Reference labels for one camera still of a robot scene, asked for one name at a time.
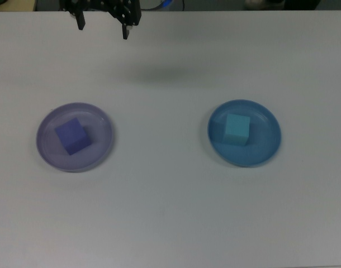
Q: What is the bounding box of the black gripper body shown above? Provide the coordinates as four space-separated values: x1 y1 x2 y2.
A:
85 0 115 12

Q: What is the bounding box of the purple cube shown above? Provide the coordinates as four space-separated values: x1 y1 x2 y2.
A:
54 117 93 156

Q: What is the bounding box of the teal cube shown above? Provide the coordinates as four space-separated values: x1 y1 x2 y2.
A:
222 113 250 147

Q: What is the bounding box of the beige wooden desk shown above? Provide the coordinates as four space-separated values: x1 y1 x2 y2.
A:
0 0 36 12

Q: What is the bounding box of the purple plate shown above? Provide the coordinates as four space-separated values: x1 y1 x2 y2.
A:
36 102 115 173

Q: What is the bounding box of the blue plate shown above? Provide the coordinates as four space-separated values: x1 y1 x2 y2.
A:
207 99 282 168

